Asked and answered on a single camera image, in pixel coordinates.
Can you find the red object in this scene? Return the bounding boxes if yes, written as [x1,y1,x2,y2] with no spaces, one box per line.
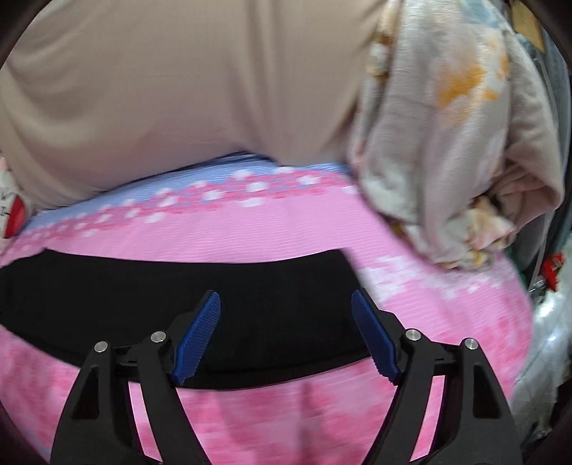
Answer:
[541,253,564,289]

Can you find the floral fleece blanket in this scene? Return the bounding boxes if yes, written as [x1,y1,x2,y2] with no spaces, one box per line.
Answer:
[349,0,564,270]

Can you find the white red printed pillow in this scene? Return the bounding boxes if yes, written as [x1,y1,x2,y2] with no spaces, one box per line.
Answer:
[0,152,37,242]

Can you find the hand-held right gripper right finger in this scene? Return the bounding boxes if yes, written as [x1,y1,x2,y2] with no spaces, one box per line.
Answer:
[351,290,523,465]

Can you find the black pants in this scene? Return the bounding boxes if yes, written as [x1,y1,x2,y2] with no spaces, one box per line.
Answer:
[0,249,374,389]

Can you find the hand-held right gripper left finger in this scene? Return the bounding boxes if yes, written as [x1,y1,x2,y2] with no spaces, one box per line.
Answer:
[50,290,222,465]

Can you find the white plastic bag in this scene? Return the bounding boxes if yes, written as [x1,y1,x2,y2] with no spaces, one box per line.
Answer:
[512,282,572,441]

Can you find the beige cloth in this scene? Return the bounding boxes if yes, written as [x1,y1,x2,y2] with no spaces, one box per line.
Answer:
[0,0,389,211]

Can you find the pink floral bed sheet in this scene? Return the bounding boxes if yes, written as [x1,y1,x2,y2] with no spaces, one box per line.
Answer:
[0,153,537,465]

